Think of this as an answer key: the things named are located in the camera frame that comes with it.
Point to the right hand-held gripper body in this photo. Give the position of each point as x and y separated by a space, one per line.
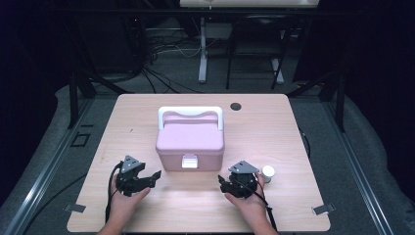
243 182

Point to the black chair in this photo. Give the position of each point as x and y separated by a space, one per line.
261 23

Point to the small white bottle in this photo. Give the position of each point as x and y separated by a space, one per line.
268 172

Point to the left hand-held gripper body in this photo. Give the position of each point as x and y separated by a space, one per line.
129 178

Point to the aluminium floor rail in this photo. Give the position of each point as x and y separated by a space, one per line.
42 179
359 179

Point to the black metal frame post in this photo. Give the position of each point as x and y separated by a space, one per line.
73 98
340 98

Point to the person's right hand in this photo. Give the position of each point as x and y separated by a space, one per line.
253 209

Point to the person's left hand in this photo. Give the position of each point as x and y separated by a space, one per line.
124 207

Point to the white desk with white legs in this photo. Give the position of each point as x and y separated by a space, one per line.
203 49

